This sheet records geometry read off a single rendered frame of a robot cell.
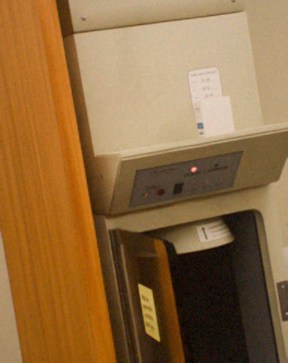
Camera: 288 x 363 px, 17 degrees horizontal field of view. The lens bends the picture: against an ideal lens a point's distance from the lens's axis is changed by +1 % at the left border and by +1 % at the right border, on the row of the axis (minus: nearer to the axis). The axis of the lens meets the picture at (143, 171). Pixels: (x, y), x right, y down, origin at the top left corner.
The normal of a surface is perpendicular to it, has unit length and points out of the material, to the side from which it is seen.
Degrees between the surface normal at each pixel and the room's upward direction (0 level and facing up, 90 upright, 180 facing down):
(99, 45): 90
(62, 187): 90
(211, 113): 90
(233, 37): 90
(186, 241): 66
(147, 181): 135
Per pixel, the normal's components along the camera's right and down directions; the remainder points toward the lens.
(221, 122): 0.14, 0.03
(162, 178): 0.38, 0.69
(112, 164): -0.91, 0.17
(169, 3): 0.37, -0.01
